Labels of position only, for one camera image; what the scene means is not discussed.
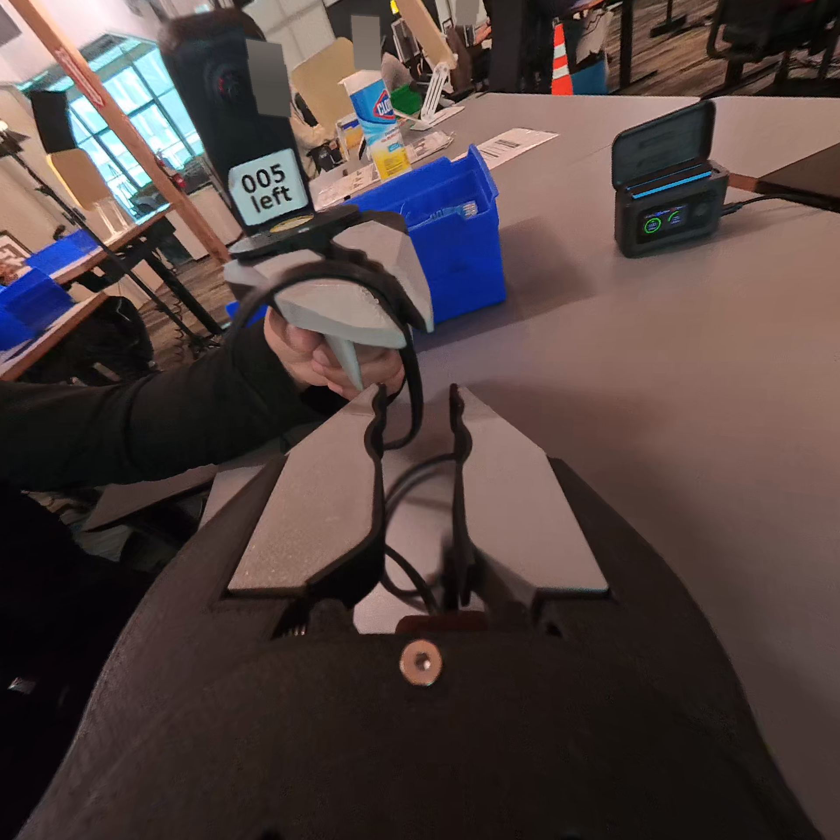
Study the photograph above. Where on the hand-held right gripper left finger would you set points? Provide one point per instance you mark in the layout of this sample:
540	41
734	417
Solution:
309	525

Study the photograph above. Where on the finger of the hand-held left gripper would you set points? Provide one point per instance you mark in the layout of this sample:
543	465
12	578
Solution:
341	322
400	269

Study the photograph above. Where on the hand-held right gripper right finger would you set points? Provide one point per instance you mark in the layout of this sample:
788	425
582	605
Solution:
532	525

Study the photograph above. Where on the blue plastic bin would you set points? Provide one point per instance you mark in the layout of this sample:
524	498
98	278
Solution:
453	236

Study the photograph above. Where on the person's left forearm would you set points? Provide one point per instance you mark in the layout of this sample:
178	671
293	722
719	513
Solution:
145	420

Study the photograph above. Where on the person's left hand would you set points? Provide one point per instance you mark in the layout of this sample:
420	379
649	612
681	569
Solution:
309	361

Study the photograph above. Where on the beige acoustic panel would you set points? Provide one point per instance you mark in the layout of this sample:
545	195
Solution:
322	79

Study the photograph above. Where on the blue white wipes canister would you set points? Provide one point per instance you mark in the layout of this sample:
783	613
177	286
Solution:
374	118

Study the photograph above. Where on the printed paper sheet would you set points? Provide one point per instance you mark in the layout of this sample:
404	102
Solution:
519	145

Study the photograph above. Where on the white phone stand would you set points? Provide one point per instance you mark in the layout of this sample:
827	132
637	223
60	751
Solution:
433	99

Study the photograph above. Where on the orange traffic cone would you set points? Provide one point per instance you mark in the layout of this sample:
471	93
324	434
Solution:
562	59

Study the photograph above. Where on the blue storage bin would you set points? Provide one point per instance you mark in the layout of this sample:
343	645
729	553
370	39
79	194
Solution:
40	295

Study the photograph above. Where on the person's black clothing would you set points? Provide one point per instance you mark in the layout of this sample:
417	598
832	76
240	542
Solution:
66	656

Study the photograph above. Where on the black device case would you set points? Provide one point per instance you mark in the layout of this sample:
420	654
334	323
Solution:
670	197

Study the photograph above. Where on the black office chair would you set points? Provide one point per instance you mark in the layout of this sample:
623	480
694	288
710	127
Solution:
775	26

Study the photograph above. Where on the wooden post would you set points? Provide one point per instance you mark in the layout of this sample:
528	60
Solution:
118	131

